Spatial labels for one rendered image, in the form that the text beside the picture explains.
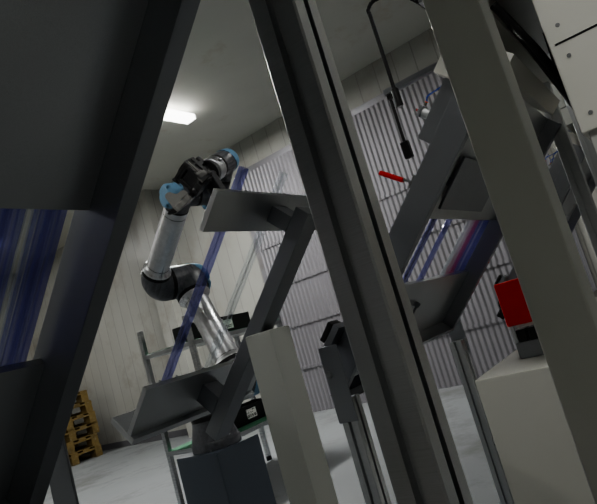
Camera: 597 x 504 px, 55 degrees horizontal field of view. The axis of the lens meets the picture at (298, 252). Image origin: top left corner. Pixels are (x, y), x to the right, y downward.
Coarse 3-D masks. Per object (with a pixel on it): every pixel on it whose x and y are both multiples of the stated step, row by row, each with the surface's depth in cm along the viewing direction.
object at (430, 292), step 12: (444, 276) 163; (456, 276) 173; (408, 288) 143; (420, 288) 151; (432, 288) 159; (444, 288) 169; (456, 288) 180; (420, 300) 156; (432, 300) 165; (444, 300) 176; (420, 312) 162; (432, 312) 172; (444, 312) 183; (420, 324) 168; (432, 324) 178
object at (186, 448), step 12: (276, 324) 403; (192, 336) 334; (144, 348) 356; (168, 348) 343; (192, 348) 331; (144, 360) 355; (264, 420) 361; (240, 432) 340; (264, 432) 418; (168, 444) 348; (264, 444) 416; (168, 456) 346; (180, 492) 344
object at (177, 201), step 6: (168, 192) 157; (180, 192) 158; (186, 192) 158; (168, 198) 156; (174, 198) 157; (180, 198) 157; (186, 198) 156; (174, 204) 156; (180, 204) 156; (186, 204) 158; (174, 210) 154
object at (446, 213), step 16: (528, 112) 149; (464, 160) 119; (464, 176) 123; (480, 176) 132; (448, 192) 120; (464, 192) 128; (480, 192) 138; (448, 208) 125; (464, 208) 134; (480, 208) 144
